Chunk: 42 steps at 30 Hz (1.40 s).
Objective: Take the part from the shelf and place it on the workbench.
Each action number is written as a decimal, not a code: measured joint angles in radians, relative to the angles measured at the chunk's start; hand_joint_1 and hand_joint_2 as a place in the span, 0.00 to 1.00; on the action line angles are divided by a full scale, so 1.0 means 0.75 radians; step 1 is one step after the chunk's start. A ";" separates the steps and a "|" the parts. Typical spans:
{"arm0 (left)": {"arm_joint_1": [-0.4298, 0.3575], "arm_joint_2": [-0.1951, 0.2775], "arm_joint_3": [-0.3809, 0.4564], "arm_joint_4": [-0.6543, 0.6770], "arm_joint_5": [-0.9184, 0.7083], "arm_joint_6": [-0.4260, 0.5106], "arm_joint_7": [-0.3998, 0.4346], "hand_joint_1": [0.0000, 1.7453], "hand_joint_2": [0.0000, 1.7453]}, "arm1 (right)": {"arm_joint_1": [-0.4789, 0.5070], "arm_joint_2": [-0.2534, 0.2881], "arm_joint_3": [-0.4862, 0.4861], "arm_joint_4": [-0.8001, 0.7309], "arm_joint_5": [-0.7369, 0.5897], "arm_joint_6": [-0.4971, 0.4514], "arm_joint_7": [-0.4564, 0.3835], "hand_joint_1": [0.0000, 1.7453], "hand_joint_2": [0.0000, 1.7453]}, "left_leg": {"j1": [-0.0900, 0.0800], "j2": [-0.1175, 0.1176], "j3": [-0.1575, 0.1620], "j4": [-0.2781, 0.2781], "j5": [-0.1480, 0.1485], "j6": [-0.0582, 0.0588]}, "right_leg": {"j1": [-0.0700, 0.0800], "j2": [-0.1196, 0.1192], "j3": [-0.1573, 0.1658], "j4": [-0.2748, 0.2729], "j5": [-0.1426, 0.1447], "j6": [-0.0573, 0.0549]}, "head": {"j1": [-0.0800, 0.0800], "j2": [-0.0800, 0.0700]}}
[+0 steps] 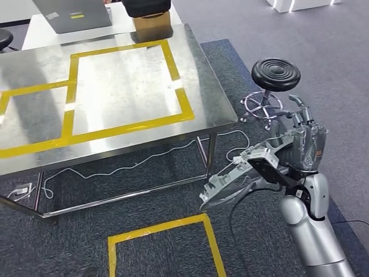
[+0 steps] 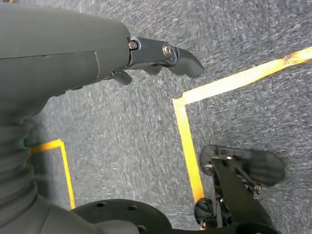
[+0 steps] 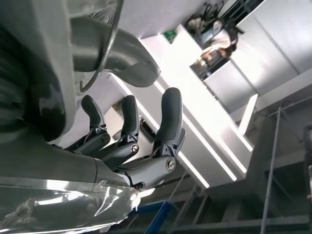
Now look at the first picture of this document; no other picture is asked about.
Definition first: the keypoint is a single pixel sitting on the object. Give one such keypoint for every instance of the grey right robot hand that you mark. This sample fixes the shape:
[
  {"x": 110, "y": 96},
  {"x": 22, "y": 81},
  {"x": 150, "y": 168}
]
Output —
[{"x": 309, "y": 149}]

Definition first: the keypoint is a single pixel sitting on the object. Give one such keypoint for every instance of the silver wheel hubcap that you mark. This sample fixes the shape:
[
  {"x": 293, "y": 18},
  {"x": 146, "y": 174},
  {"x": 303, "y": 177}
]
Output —
[{"x": 219, "y": 187}]

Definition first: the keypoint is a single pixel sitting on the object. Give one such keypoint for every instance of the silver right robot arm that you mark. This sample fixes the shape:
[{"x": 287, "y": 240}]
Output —
[{"x": 311, "y": 237}]

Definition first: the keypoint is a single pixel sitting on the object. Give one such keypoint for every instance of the stainless steel workbench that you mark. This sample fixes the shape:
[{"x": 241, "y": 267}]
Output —
[{"x": 201, "y": 95}]

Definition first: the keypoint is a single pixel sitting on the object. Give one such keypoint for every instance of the white display platform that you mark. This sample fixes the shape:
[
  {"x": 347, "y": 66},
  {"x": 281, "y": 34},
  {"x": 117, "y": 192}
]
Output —
[{"x": 299, "y": 4}]

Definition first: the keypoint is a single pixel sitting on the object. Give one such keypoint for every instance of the black bag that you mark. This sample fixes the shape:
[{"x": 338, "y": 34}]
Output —
[{"x": 147, "y": 7}]

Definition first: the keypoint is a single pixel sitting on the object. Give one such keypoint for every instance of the grey laptop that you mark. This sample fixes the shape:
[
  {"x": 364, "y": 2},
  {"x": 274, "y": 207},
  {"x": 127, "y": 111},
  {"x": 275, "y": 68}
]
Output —
[{"x": 72, "y": 19}]

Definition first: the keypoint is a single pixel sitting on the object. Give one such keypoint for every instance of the white desk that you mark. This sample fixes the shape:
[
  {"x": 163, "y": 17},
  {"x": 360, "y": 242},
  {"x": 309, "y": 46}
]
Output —
[{"x": 37, "y": 34}]

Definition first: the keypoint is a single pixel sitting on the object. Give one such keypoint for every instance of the white power strip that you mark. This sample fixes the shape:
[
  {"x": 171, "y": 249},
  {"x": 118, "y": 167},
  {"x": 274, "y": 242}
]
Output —
[{"x": 21, "y": 190}]

